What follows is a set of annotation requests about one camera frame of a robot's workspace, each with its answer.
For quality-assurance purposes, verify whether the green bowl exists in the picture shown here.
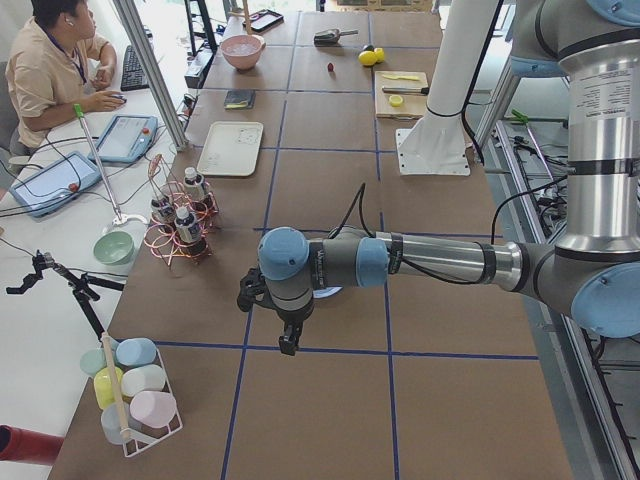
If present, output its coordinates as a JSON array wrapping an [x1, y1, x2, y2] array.
[[93, 231, 135, 266]]

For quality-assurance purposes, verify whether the grey folded cloth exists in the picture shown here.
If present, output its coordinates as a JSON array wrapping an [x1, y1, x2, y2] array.
[[223, 89, 256, 110]]

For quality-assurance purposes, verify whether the aluminium frame post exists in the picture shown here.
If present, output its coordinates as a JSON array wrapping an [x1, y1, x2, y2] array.
[[113, 0, 189, 152]]

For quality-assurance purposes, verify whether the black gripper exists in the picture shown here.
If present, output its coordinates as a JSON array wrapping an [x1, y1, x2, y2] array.
[[277, 307, 314, 356]]

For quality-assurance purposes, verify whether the black keyboard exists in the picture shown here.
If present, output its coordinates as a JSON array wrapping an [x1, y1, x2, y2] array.
[[120, 45, 149, 91]]

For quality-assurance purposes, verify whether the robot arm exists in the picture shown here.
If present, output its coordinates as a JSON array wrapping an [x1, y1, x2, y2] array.
[[238, 1, 639, 355]]

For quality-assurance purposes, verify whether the black tripod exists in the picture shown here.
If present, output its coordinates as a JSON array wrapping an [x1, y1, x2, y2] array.
[[5, 251, 125, 346]]

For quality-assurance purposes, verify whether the yellow lemon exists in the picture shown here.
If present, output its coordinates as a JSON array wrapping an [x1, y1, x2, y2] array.
[[358, 50, 378, 67], [373, 47, 385, 63]]

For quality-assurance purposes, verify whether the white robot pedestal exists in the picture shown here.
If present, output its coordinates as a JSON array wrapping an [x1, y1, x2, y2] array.
[[396, 0, 502, 176]]

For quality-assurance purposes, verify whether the metal scoop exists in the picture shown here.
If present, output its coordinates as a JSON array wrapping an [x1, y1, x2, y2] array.
[[313, 29, 359, 46]]

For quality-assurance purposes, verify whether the yellow plastic knife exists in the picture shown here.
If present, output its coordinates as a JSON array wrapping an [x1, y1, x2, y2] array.
[[381, 73, 421, 81]]

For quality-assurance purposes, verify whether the pink cup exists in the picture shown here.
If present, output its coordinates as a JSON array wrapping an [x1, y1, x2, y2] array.
[[130, 391, 177, 428]]

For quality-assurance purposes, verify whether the yellow cup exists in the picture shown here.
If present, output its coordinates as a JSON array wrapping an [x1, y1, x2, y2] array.
[[93, 367, 115, 410]]

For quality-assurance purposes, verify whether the cream bear tray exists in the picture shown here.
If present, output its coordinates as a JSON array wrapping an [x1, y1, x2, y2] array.
[[196, 121, 264, 177]]

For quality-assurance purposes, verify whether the pink bowl of ice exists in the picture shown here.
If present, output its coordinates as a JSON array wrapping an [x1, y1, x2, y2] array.
[[220, 34, 266, 71]]

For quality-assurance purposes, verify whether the blue teach pendant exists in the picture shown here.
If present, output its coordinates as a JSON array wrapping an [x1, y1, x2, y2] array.
[[9, 151, 101, 218], [95, 115, 159, 164]]

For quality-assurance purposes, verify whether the wooden cutting board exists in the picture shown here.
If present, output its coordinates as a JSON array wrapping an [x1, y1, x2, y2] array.
[[374, 71, 429, 119]]

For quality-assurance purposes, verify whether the white wire cup rack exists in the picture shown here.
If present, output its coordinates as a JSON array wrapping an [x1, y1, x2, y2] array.
[[101, 333, 183, 458]]

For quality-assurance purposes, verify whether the copper wire bottle rack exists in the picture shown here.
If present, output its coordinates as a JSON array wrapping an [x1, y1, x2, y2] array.
[[143, 154, 219, 267]]

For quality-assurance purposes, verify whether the blue cup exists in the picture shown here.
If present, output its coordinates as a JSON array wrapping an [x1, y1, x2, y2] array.
[[116, 337, 157, 367]]

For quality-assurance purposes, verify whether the lemon half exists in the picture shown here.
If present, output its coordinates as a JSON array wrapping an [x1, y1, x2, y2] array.
[[388, 94, 404, 107]]

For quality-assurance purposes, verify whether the tea bottle white cap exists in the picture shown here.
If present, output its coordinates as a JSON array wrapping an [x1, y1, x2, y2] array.
[[184, 167, 208, 203]]

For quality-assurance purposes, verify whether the blue plate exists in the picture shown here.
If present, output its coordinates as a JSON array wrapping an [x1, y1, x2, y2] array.
[[313, 286, 342, 299]]

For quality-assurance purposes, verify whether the white cup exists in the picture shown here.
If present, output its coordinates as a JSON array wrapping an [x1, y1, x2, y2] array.
[[121, 364, 167, 397]]

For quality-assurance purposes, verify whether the metal rod black cap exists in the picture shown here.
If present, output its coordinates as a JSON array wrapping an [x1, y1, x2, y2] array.
[[382, 86, 430, 96]]

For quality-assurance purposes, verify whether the seated person beige shirt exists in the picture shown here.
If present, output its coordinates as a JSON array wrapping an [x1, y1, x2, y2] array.
[[5, 1, 125, 156]]

